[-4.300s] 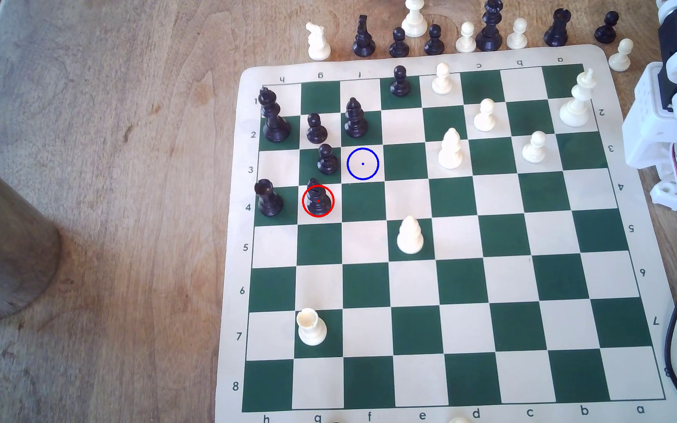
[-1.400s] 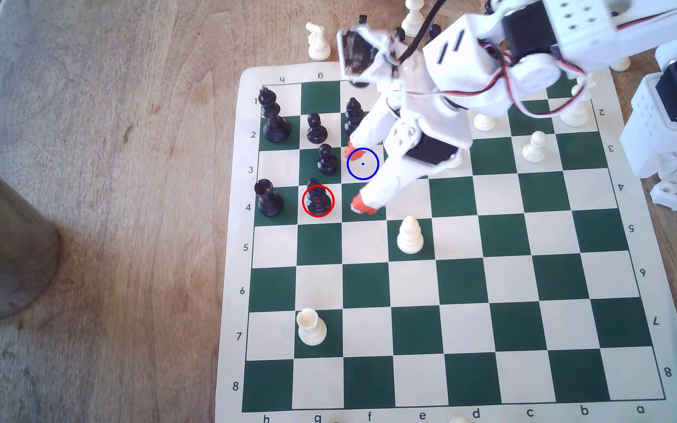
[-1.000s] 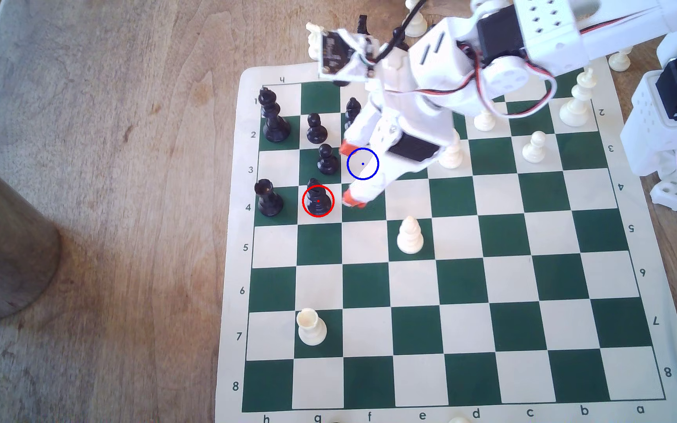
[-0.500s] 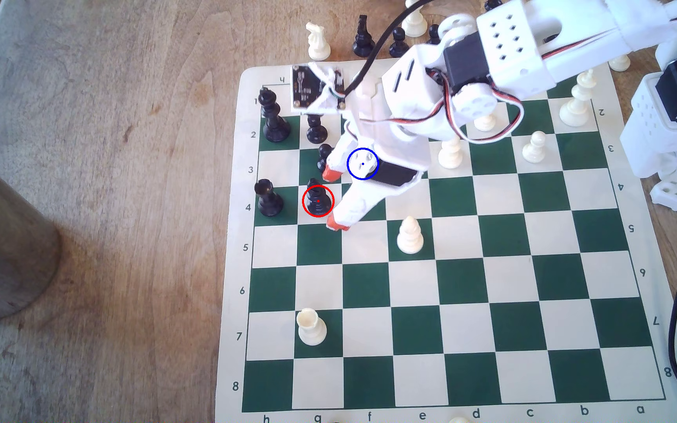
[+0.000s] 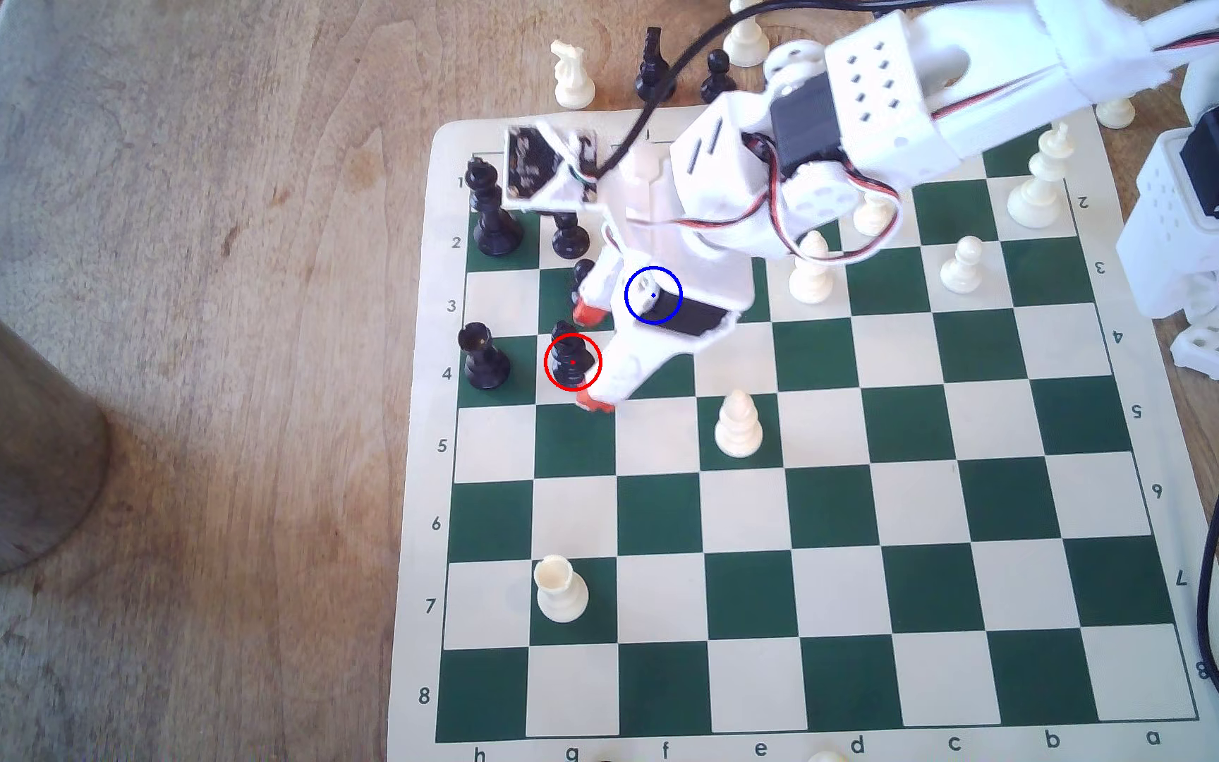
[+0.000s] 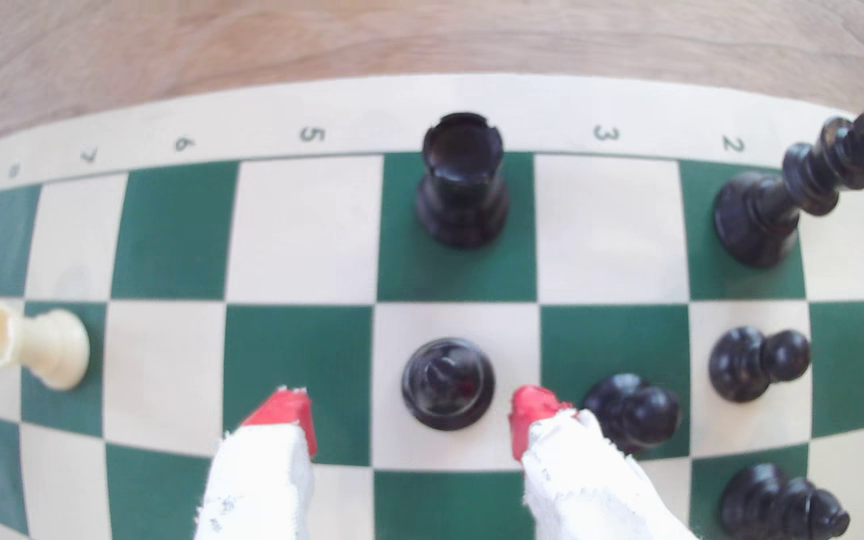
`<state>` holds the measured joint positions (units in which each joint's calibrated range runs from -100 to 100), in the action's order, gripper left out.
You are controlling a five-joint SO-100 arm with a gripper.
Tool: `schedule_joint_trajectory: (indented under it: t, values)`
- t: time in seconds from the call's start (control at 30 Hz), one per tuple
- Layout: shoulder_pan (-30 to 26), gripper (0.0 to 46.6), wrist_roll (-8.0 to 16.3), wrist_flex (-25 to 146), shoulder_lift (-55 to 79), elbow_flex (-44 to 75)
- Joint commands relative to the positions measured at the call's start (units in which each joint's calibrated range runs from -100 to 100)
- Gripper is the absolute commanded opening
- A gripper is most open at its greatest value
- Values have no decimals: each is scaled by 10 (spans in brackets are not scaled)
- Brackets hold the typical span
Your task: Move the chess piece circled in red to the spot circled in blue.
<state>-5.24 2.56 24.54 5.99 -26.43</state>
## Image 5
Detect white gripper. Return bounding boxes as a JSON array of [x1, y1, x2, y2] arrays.
[[571, 138, 759, 414]]

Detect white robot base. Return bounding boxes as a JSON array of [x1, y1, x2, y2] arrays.
[[1115, 42, 1219, 404]]

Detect green and white chess mat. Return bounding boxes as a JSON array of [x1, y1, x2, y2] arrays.
[[387, 106, 1219, 762]]

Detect black rook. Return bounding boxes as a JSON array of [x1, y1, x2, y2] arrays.
[[459, 322, 511, 391]]

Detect black king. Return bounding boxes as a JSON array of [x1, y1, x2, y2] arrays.
[[464, 157, 524, 258]]

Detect white knight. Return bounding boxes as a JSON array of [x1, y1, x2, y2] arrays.
[[551, 40, 597, 110]]

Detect black bishop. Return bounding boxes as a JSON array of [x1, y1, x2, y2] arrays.
[[635, 28, 677, 104]]

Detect white rook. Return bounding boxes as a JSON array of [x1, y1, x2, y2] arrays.
[[533, 555, 590, 624]]

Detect white queen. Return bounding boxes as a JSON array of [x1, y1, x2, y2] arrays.
[[1008, 121, 1077, 229]]

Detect brown wooden cylinder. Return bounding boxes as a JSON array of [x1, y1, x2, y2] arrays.
[[0, 262, 111, 579]]

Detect camera module circuit board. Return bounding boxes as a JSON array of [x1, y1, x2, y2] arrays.
[[502, 123, 602, 210]]

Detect black camera cable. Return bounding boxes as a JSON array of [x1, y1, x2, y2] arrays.
[[583, 0, 950, 176]]

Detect red white black servo wires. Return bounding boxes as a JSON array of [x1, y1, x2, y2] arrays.
[[662, 148, 903, 266]]

